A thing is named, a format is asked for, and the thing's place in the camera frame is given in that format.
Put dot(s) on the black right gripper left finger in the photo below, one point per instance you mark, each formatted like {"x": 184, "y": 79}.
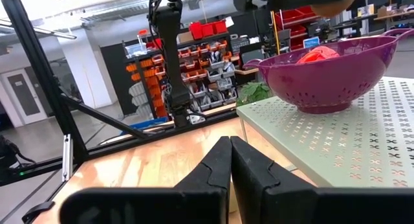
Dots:
{"x": 200, "y": 201}

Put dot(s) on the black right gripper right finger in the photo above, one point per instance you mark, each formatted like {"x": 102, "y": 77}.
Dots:
{"x": 275, "y": 201}

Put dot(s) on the brown kiwi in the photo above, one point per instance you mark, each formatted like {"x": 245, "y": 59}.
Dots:
{"x": 336, "y": 7}

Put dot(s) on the red orange mango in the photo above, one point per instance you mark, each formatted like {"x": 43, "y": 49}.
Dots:
{"x": 318, "y": 54}

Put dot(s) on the purple plastic colander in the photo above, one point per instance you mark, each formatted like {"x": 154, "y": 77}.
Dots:
{"x": 323, "y": 85}

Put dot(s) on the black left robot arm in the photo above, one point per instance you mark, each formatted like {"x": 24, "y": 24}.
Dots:
{"x": 171, "y": 55}

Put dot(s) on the red metal shelving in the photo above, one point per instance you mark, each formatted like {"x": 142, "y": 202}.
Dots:
{"x": 291, "y": 17}

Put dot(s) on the red storage bin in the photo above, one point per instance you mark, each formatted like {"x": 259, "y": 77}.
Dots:
{"x": 195, "y": 30}
{"x": 220, "y": 26}
{"x": 207, "y": 29}

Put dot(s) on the laptop with blue screen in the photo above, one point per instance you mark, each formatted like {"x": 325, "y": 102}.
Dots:
{"x": 311, "y": 42}

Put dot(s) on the dark grey case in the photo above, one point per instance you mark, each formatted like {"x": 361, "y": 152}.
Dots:
{"x": 252, "y": 54}

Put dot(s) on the wooden desk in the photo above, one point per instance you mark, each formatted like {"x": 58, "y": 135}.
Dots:
{"x": 246, "y": 71}

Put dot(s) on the green perforated metal shelf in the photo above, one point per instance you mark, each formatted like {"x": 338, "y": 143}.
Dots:
{"x": 323, "y": 143}

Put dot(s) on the black rack with storage bins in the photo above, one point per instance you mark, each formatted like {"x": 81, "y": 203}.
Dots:
{"x": 207, "y": 75}

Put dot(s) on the blue bin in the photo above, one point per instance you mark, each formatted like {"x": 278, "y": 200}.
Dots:
{"x": 148, "y": 123}

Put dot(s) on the green plant in white pot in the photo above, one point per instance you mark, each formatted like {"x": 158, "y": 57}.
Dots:
{"x": 254, "y": 93}

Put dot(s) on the clear plastic container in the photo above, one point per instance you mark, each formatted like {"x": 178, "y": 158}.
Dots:
{"x": 136, "y": 50}

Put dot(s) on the grey door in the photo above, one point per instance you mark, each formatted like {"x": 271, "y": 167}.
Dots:
{"x": 24, "y": 94}

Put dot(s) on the silver frame bracket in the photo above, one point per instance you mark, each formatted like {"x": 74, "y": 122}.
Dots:
{"x": 67, "y": 156}

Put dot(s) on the black aluminium rig frame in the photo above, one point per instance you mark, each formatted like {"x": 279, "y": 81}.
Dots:
{"x": 34, "y": 55}

